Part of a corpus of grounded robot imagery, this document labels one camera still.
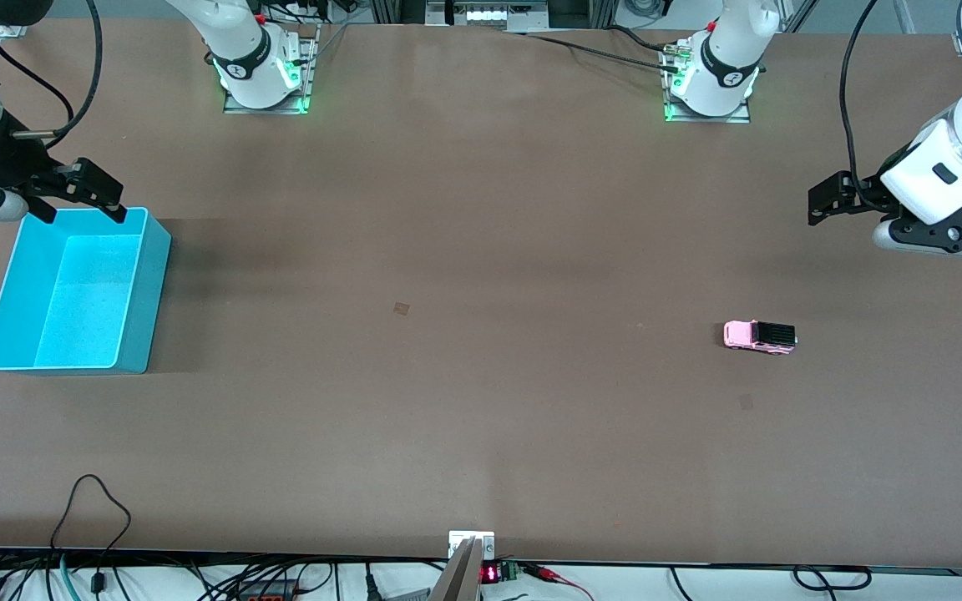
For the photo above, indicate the grey metal bracket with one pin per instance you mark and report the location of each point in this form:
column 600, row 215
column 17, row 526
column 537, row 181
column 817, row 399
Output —
column 466, row 568

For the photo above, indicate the cyan plastic bin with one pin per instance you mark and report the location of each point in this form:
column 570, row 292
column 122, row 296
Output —
column 80, row 309

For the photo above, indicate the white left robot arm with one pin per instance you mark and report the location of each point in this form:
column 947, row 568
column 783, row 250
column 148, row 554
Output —
column 961, row 142

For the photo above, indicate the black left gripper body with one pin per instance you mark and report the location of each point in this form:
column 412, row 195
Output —
column 866, row 192

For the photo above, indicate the white lit control box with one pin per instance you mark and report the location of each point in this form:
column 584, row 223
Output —
column 485, row 13

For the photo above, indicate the red digit display module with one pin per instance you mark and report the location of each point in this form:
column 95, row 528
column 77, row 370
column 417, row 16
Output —
column 491, row 573

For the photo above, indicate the orange black connector block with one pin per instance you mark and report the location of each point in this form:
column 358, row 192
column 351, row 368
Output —
column 264, row 591

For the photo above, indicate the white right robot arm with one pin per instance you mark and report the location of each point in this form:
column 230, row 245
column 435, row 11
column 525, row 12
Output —
column 240, row 46

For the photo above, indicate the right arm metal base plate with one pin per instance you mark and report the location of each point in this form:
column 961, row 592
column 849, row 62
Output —
column 311, row 67

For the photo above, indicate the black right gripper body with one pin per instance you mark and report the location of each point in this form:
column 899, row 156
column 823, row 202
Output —
column 7, row 163

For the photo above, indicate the pink jeep toy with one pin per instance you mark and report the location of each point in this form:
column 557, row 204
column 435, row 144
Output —
column 744, row 335

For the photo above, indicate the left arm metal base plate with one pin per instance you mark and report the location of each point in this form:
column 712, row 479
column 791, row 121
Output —
column 740, row 117

